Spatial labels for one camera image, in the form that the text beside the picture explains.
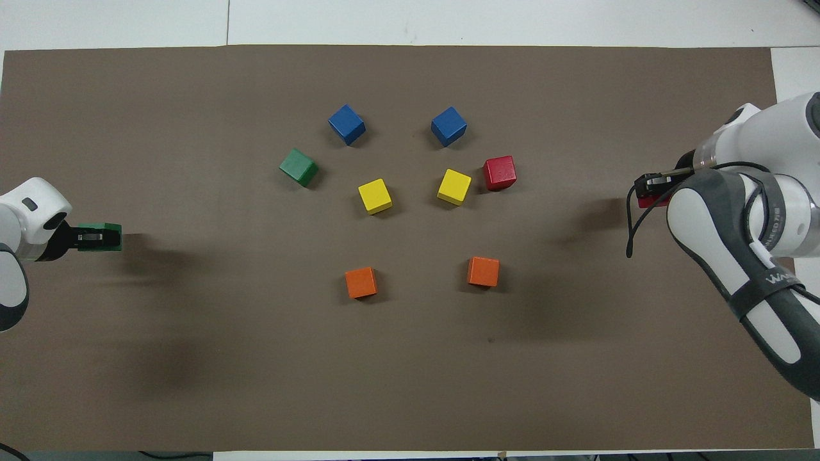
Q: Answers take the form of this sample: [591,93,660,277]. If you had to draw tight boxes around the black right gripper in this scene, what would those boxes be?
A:
[634,150,700,200]

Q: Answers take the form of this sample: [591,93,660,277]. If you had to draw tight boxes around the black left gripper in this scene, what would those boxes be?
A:
[38,220,122,263]

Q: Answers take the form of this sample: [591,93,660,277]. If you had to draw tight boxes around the green wooden cube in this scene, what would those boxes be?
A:
[76,222,124,253]
[279,147,320,188]

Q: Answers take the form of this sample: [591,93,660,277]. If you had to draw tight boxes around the orange wooden cube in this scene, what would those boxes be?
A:
[344,266,379,300]
[467,255,501,289]

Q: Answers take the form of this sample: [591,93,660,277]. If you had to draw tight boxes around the yellow wooden cube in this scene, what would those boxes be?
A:
[357,177,394,216]
[436,168,473,207]

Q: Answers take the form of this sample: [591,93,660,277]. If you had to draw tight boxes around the blue wooden cube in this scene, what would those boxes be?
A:
[327,104,367,147]
[430,106,468,149]

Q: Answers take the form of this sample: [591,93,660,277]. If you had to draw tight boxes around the brown paper mat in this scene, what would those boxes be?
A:
[0,44,815,453]

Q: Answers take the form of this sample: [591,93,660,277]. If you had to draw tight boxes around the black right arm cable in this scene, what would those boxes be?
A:
[625,161,777,259]

